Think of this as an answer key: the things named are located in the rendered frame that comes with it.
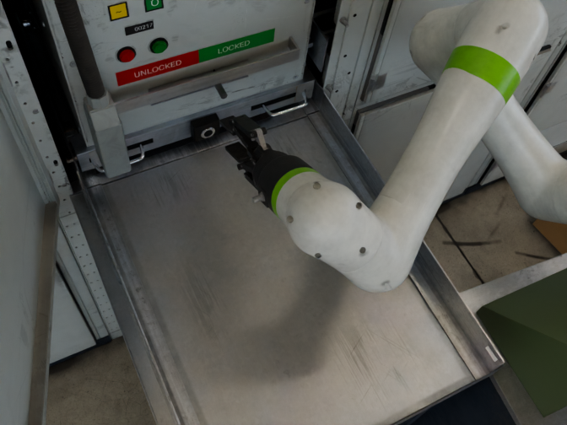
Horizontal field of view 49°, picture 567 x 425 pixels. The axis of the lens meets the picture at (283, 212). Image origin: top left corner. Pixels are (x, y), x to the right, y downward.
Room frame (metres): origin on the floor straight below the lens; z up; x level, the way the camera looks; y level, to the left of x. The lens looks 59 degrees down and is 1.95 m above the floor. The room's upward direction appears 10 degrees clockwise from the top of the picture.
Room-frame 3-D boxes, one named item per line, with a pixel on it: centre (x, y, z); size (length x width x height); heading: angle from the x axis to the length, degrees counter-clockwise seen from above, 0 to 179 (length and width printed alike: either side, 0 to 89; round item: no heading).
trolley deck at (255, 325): (0.52, -0.01, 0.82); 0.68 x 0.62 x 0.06; 35
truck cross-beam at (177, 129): (0.84, 0.22, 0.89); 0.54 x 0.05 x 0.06; 125
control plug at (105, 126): (0.65, 0.34, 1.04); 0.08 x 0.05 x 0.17; 35
